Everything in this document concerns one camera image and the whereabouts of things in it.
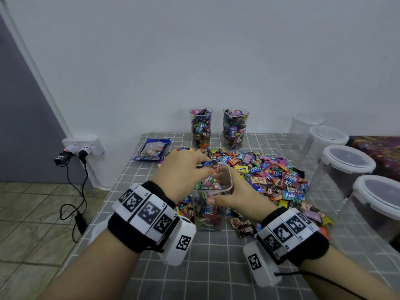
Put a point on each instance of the person's right hand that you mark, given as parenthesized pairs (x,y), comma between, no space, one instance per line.
(250,200)

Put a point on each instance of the person's left hand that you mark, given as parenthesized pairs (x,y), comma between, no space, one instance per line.
(181,175)

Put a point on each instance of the pile of colourful candies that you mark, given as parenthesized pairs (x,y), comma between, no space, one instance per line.
(281,175)

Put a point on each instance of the small transparent plastic jar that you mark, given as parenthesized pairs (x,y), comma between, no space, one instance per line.
(209,212)
(306,126)
(235,129)

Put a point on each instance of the tall transparent plastic jar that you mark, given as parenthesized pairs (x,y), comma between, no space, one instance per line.
(201,128)

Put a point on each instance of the white square container lid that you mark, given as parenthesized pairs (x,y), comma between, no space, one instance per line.
(99,233)

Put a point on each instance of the person's right forearm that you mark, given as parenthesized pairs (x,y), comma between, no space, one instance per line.
(347,278)

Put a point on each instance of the person's left forearm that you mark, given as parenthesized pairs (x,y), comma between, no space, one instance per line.
(94,268)

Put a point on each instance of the blue snack packet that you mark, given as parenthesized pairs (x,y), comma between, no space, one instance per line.
(153,148)

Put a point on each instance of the black marker-tagged right wristband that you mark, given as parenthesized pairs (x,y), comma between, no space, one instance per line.
(290,235)

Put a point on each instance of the black marker-tagged wristband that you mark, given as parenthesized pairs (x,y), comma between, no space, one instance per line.
(145,215)
(290,235)

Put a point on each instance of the black marker-tagged left wristband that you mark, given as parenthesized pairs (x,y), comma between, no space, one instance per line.
(145,215)

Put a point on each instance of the black power plug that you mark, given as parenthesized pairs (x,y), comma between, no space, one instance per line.
(62,160)

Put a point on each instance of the dark patterned cloth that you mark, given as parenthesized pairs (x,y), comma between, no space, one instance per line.
(381,151)

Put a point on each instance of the grey door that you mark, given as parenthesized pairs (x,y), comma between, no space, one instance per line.
(22,125)

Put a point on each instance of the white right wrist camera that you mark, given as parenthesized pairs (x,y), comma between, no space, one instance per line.
(256,264)

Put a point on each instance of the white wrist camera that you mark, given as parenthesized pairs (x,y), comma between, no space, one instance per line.
(180,241)
(256,264)

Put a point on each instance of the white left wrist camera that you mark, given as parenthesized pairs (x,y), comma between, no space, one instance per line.
(180,241)

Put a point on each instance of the white wall socket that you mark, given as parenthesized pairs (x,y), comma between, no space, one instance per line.
(82,145)

